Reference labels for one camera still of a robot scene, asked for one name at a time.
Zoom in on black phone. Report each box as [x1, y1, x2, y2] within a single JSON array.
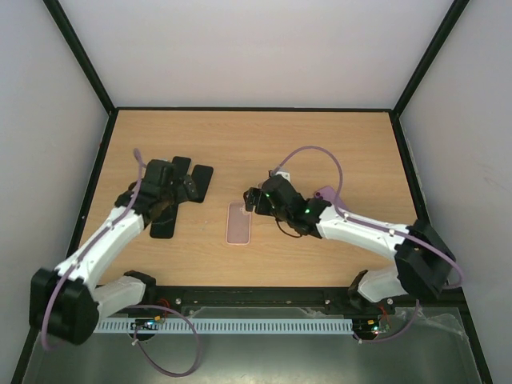
[[191, 164, 214, 203], [172, 156, 191, 178]]

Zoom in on white slotted cable duct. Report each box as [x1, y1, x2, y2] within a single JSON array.
[[94, 318, 353, 335]]

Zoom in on black aluminium frame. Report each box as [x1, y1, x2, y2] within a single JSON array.
[[0, 0, 512, 384]]

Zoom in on black phone case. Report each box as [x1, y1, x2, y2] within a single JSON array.
[[150, 205, 178, 239]]

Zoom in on pink phone case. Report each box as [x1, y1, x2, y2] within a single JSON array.
[[226, 202, 251, 246]]

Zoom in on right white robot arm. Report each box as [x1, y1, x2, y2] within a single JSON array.
[[243, 174, 456, 314]]

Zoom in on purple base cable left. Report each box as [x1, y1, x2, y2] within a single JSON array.
[[130, 304, 202, 378]]

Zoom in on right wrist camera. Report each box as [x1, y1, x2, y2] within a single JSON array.
[[269, 170, 290, 182]]

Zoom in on purple phone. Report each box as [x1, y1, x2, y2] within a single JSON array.
[[314, 186, 348, 210]]

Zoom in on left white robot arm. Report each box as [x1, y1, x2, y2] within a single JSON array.
[[29, 159, 199, 345]]

